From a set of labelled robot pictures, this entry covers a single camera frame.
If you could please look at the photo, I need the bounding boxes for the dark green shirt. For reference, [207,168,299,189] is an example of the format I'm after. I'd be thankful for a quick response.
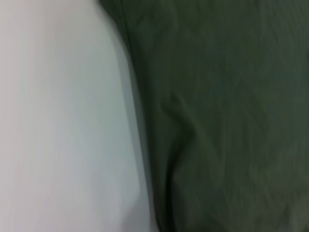
[98,0,309,232]

